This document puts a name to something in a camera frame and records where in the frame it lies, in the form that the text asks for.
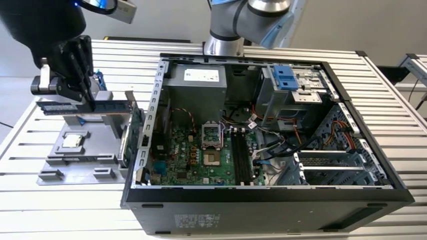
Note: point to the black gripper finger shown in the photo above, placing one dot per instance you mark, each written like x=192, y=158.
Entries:
x=87, y=55
x=71, y=75

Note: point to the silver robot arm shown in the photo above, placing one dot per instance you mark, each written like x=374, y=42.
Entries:
x=254, y=17

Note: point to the black RAM slot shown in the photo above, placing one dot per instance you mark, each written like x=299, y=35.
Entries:
x=243, y=156
x=235, y=156
x=247, y=156
x=239, y=156

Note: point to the hard disk in blue carrier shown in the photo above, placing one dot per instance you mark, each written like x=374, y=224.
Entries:
x=96, y=85

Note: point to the silver CPU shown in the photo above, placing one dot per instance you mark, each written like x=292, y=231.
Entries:
x=74, y=140

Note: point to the grey parts rack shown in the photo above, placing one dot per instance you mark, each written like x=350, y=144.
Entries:
x=96, y=140

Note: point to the green graphics card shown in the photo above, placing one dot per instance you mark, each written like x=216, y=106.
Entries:
x=135, y=130

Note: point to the grey power supply unit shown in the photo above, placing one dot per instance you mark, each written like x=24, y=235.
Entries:
x=196, y=100

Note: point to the green motherboard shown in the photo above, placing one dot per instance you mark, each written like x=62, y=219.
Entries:
x=176, y=150

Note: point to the CPU socket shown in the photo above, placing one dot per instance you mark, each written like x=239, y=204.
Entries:
x=212, y=158

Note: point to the blue plastic drive latch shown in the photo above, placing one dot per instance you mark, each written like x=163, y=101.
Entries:
x=283, y=77

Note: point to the grey metal drive cage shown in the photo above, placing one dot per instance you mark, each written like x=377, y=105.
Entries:
x=283, y=107

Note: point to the black open PC case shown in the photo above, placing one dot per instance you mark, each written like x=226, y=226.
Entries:
x=267, y=212

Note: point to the silver disk bay cage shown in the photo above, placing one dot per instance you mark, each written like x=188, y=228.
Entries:
x=330, y=168

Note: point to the aluminium side table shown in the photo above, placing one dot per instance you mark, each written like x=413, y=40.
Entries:
x=414, y=62

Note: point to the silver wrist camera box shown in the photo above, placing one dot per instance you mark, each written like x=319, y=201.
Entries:
x=124, y=11

